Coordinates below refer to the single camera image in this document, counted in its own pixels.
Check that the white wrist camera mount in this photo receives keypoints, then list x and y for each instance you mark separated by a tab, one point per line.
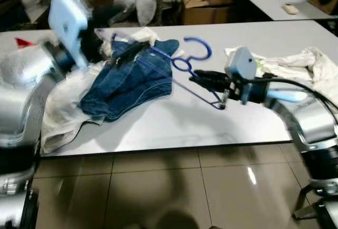
68	23
242	65

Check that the grey white pillow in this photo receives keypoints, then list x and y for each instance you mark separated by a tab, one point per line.
125	2
146	5

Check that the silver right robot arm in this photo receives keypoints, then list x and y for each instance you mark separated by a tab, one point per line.
311	118

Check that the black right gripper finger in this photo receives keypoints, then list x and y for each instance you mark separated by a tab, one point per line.
206	83
208	74

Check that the white crumpled garment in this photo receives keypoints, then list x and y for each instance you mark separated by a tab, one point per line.
63	118

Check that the blue denim garment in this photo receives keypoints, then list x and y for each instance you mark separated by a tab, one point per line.
127	86

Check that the white garment with green tag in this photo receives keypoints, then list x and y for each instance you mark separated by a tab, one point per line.
296	65

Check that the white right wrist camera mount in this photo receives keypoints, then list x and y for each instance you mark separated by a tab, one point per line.
242	65

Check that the white remote control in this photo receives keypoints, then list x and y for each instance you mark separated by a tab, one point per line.
291	8

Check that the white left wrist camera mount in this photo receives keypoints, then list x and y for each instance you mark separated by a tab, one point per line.
68	23

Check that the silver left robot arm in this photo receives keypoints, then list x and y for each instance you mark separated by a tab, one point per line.
21	97

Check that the red crumpled garment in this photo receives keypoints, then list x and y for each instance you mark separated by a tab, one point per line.
24	43

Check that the purple plastic hanger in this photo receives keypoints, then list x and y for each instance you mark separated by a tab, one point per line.
198	39

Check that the large white work table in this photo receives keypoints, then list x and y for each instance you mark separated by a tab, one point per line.
211	129

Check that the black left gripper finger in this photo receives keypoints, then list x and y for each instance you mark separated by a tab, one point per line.
132	49

